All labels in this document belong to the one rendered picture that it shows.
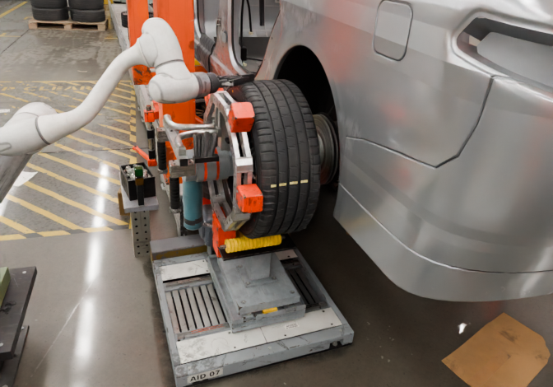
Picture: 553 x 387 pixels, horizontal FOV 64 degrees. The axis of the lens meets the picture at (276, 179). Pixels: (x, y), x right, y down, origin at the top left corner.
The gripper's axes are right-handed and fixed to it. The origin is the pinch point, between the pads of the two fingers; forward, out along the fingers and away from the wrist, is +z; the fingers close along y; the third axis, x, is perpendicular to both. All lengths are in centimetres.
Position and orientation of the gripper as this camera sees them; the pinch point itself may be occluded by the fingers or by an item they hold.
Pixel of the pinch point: (246, 77)
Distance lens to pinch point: 179.2
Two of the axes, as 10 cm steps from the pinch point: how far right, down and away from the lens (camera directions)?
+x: 0.4, -9.2, -3.9
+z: 7.0, -2.5, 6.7
